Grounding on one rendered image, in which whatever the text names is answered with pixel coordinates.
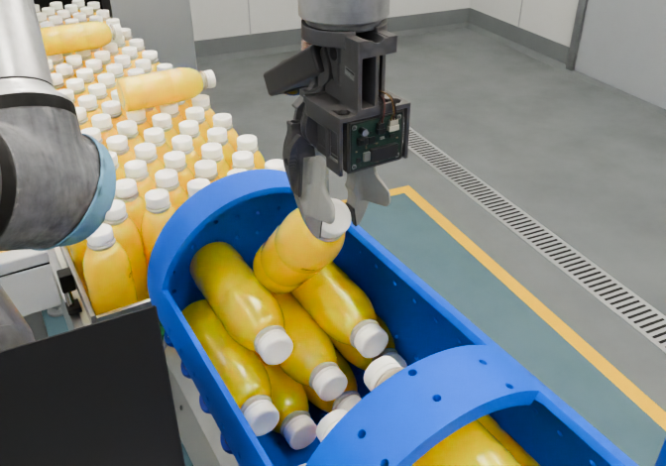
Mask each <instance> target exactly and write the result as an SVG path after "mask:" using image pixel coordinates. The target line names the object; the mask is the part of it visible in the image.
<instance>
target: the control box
mask: <svg viewBox="0 0 666 466"><path fill-rule="evenodd" d="M0 285H1V286H2V288H3V289H4V291H5V292H6V294H7V295H8V296H9V297H10V298H11V300H12V301H13V303H14V304H15V306H16V307H17V309H18V310H19V312H20V313H21V314H22V316H26V315H29V314H33V313H36V312H39V311H42V310H46V309H49V308H52V307H55V306H58V305H61V299H60V295H59V292H58V288H57V285H56V278H55V275H54V271H53V268H52V264H51V262H50V257H49V253H48V250H46V251H34V250H31V249H30V250H14V251H0Z"/></svg>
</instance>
